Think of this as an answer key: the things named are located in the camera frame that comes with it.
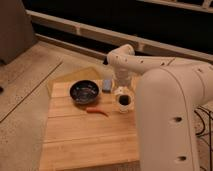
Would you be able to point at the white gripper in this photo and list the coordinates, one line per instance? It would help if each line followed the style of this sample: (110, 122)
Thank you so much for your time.
(123, 78)

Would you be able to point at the black eraser block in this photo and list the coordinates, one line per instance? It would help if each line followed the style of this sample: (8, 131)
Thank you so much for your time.
(124, 100)

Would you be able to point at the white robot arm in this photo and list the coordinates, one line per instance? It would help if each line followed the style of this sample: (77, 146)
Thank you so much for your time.
(167, 93)

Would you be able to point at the white ceramic cup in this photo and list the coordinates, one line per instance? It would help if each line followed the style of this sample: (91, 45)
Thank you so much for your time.
(124, 108)

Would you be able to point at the blue sponge block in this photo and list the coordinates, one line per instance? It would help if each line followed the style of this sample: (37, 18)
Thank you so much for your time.
(107, 85)

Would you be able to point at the red chili pepper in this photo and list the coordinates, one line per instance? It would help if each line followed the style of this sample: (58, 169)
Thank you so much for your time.
(96, 110)

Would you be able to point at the black bowl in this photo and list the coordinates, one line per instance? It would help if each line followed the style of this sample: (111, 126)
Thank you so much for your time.
(84, 92)

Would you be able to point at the wooden cutting board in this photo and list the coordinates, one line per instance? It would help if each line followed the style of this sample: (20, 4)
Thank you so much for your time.
(78, 141)

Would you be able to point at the grey cabinet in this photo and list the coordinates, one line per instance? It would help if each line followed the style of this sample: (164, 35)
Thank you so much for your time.
(16, 31)

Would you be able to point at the white metal rail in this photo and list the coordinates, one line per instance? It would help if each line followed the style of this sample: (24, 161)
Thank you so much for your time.
(114, 38)

